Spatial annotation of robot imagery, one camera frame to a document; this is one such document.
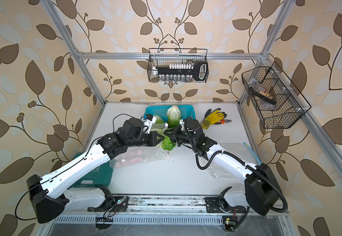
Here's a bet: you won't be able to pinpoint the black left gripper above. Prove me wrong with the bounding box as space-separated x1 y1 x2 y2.
126 130 165 148

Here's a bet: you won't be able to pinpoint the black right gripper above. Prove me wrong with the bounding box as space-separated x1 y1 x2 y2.
163 124 196 147

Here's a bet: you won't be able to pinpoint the leafy green chinese cabbage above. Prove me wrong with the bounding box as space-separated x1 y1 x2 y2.
161 135 176 151

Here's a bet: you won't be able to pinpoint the pale chinese cabbage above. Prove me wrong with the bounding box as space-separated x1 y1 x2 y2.
167 105 181 128

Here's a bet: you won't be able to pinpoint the clear pink-dotted zipper bag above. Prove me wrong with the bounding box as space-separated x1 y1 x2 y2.
109 123 171 169

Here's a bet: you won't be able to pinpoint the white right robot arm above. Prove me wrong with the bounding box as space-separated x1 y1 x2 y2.
164 118 289 216

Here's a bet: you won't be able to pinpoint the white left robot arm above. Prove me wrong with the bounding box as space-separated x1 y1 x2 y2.
27 115 164 224

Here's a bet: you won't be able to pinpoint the clear plastic bag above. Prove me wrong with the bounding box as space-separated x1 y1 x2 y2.
207 143 261 182

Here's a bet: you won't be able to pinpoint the teal plastic basket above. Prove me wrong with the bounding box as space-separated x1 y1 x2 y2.
144 105 196 123

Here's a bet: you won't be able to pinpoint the yellow black work glove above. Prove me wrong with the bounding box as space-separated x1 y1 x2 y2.
201 108 227 129

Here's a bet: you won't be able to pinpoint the black socket bit holder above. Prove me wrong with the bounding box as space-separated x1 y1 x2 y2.
148 61 209 83

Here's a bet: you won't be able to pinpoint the green plastic tool case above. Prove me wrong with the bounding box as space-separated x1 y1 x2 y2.
71 163 113 188

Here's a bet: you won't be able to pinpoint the black brush in basket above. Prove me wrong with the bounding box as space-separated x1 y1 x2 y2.
250 87 277 105

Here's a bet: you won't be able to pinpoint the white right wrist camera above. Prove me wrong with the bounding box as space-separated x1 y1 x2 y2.
179 117 190 131

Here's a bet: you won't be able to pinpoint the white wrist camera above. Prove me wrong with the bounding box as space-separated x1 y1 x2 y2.
179 117 190 131
143 114 157 134

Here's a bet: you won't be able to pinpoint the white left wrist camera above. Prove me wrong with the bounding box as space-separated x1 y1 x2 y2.
143 114 157 134

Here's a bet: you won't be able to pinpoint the red handled pliers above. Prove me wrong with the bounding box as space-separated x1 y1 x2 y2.
215 119 232 124

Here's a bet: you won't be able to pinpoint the black wire basket back wall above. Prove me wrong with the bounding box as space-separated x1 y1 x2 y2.
147 47 209 83

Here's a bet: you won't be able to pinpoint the black wire basket wall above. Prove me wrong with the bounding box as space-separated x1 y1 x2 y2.
241 62 312 129
147 47 209 83

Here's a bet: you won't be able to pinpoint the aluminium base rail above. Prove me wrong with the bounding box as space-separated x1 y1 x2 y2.
45 195 289 227

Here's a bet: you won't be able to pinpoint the black wire basket right wall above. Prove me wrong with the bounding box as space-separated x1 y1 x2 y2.
241 62 312 129

